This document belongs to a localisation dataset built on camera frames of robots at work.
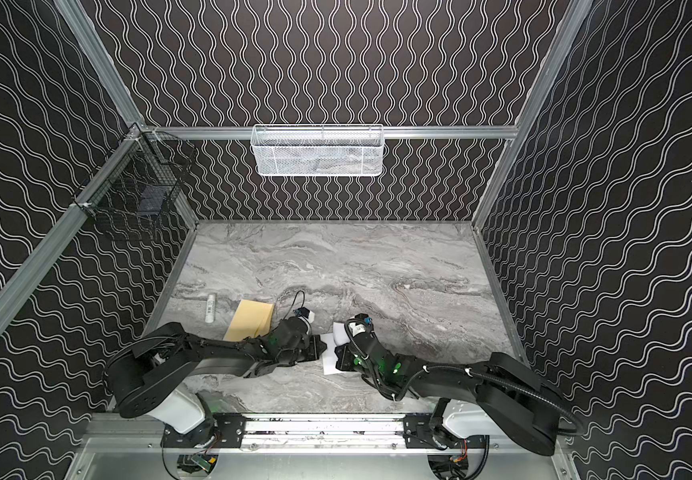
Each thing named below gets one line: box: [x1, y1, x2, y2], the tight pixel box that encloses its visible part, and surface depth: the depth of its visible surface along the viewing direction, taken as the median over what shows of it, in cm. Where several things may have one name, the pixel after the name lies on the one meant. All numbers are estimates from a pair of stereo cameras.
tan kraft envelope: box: [223, 299, 274, 342], surface depth 96 cm
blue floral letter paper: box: [320, 322, 349, 375], surface depth 88 cm
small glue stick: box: [205, 294, 215, 323], surface depth 96 cm
